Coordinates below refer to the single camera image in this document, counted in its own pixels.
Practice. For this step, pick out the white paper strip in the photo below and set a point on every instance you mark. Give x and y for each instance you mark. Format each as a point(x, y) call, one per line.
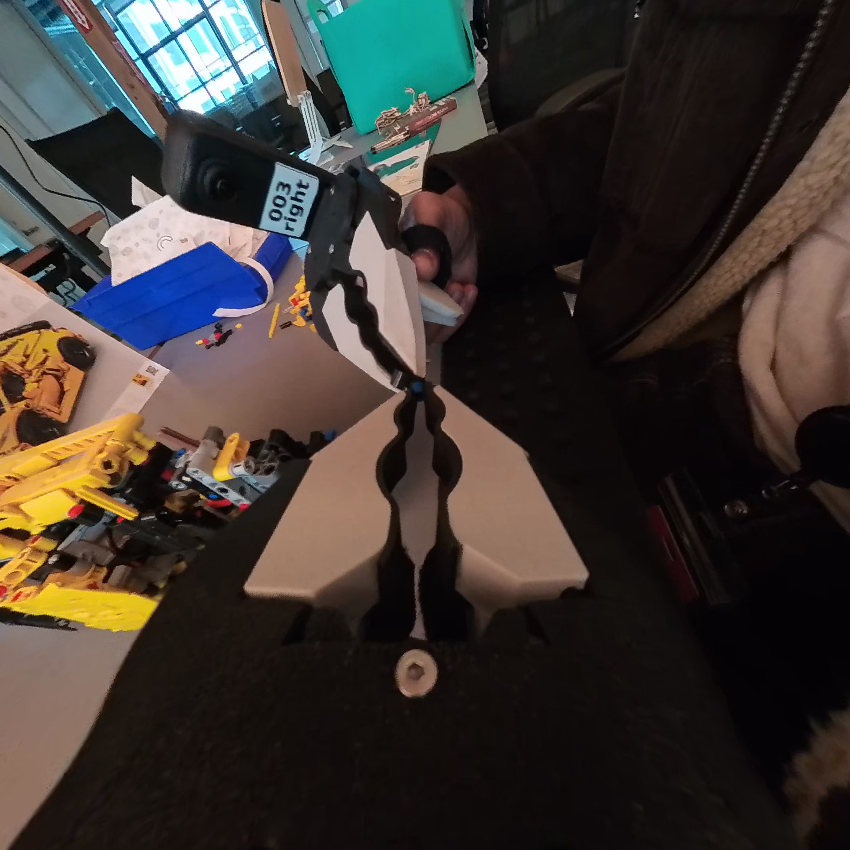
point(265, 285)

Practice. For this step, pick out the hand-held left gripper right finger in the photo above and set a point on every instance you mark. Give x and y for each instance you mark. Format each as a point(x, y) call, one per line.
point(518, 518)

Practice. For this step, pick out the long dark red box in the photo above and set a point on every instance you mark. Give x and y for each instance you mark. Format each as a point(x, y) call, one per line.
point(438, 109)

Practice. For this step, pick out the person's white shirt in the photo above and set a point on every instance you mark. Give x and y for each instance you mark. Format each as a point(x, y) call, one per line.
point(797, 332)

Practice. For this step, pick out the small dark brick cluster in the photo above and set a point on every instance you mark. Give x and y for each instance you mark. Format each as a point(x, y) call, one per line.
point(218, 335)

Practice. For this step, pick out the wooden skeleton model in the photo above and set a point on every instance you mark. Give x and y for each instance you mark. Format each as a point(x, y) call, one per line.
point(398, 116)

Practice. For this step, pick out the toy car instruction booklet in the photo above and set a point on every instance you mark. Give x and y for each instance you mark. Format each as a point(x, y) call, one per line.
point(99, 345)

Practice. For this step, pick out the blue plastic bin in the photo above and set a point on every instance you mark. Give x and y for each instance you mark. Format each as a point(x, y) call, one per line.
point(179, 292)

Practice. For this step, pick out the printed white paper bag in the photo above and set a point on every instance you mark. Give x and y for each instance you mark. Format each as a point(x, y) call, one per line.
point(172, 226)

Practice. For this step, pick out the yellow toy brick car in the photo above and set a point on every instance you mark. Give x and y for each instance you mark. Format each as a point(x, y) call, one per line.
point(79, 478)

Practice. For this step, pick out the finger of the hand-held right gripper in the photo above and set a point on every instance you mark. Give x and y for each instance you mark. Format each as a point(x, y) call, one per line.
point(345, 325)
point(395, 299)

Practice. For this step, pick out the yellow brick axle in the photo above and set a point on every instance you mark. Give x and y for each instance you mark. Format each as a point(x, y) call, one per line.
point(274, 320)

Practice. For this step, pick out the dark cloth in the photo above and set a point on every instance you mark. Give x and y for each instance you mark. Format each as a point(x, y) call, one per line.
point(564, 431)

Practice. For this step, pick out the wooden post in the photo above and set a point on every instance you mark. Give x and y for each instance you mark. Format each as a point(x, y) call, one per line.
point(113, 60)

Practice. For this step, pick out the teal felt bag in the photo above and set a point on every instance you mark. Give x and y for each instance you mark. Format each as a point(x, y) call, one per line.
point(392, 60)

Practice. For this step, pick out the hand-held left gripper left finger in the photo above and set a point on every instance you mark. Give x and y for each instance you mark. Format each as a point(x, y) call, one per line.
point(319, 531)

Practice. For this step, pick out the person's right hand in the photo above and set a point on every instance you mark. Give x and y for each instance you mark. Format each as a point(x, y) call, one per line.
point(451, 219)

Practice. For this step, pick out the person's right forearm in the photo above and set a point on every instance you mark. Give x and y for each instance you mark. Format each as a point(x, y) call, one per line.
point(531, 186)

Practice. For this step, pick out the person's fleece jacket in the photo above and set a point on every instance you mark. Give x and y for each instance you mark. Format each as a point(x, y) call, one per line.
point(697, 199)

